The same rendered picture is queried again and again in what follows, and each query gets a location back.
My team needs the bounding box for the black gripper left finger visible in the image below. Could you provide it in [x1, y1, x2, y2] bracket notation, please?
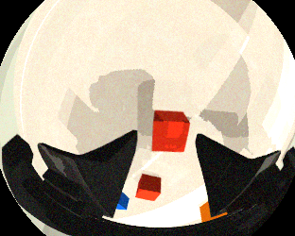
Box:
[37, 129, 137, 218]

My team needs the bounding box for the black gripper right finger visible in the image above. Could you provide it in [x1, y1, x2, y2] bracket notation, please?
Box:
[195, 133, 281, 218]

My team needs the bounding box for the red cube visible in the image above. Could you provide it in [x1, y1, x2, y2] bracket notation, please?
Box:
[152, 110, 190, 153]
[136, 173, 162, 201]

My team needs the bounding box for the blue cube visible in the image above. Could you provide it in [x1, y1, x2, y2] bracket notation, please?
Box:
[117, 192, 130, 210]

